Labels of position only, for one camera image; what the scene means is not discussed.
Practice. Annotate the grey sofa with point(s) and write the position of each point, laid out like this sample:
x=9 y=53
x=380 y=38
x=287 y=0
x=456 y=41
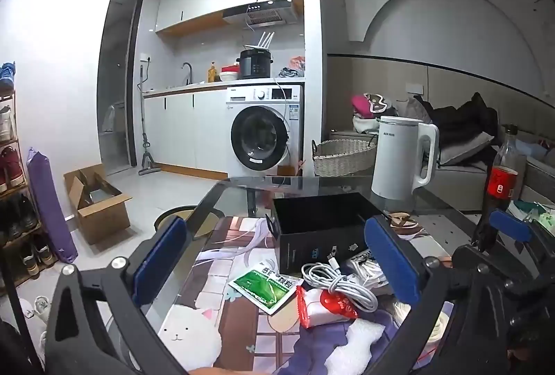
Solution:
x=459 y=184

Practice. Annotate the orange plastic bag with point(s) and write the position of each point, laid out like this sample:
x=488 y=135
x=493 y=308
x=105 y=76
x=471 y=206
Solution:
x=297 y=64

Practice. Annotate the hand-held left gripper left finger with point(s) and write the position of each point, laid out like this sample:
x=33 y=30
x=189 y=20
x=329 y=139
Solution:
x=160 y=258

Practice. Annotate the cola bottle red label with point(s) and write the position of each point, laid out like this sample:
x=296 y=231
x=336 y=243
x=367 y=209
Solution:
x=503 y=180

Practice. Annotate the curved kitchen faucet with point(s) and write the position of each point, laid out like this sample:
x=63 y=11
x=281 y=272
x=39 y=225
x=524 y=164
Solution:
x=189 y=71

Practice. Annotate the black rice cooker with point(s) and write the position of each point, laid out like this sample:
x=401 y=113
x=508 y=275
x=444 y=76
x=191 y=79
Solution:
x=253 y=63

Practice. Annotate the rolled purple mat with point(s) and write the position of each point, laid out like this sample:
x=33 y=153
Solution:
x=50 y=206

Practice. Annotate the white bowl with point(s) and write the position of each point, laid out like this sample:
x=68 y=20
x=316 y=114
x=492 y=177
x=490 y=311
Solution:
x=228 y=77

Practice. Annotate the open brown cardboard box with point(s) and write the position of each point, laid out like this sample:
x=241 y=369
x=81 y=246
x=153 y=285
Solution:
x=104 y=219

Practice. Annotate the red white glue packet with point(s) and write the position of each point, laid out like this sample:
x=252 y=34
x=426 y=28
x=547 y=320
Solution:
x=323 y=308

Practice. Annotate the grey pillow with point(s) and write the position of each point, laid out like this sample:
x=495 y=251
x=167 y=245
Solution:
x=464 y=149

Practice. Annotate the green white paper package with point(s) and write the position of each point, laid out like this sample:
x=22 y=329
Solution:
x=542 y=219

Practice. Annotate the dark framed glass door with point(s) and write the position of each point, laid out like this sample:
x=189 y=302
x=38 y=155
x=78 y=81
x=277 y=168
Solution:
x=121 y=76

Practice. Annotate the white base kitchen cabinet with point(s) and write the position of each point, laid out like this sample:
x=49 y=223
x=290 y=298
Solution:
x=182 y=128

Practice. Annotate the blue sneaker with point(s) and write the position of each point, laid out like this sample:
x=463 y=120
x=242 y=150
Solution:
x=6 y=74

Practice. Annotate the white router with antennas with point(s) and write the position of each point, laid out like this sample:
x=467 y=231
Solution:
x=259 y=47

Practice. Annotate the black jacket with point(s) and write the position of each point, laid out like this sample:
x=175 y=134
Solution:
x=459 y=119

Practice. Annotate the round dark stool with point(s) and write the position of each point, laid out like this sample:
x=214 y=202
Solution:
x=173 y=219

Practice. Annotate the grey flat mop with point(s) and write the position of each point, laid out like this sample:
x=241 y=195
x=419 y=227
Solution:
x=145 y=158

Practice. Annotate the steel range hood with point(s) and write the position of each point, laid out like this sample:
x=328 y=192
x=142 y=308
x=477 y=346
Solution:
x=260 y=16

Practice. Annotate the pink clothes pile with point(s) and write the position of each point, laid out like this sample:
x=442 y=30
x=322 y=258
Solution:
x=362 y=104

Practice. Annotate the white front-load washing machine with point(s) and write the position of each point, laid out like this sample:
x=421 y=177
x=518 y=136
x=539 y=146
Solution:
x=260 y=132

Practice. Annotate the green white medicine sachet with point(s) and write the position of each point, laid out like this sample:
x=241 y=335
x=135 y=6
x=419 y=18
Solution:
x=264 y=286

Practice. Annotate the yellow oil bottle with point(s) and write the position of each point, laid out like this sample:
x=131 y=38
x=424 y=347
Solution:
x=211 y=74

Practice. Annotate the white slipper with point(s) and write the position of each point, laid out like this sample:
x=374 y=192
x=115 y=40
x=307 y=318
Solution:
x=39 y=308

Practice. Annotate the black cardboard storage box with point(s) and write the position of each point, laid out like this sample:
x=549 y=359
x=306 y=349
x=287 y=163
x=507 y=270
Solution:
x=299 y=253

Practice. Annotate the red sneaker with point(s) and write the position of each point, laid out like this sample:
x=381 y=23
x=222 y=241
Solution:
x=11 y=167

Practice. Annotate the printed cartoon table mat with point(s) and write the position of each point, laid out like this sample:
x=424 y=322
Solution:
x=243 y=336

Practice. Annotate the red bowl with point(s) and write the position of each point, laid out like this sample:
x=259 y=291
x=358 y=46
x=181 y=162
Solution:
x=230 y=68

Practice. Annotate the white wall socket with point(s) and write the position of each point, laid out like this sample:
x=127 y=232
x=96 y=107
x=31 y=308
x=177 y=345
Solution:
x=414 y=88

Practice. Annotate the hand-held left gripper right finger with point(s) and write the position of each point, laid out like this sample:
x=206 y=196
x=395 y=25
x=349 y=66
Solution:
x=390 y=266

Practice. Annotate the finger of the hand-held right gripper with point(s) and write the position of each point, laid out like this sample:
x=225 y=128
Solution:
x=511 y=225
x=481 y=264

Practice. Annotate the woven wicker basket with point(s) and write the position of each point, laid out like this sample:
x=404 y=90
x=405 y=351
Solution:
x=342 y=158

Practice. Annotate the white blue plush toy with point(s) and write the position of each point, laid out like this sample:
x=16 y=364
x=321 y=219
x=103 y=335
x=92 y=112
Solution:
x=355 y=340

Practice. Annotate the white electric kettle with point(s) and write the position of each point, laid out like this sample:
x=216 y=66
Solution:
x=396 y=158

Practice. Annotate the wooden shoe rack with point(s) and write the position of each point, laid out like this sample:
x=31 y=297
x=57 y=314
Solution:
x=13 y=193

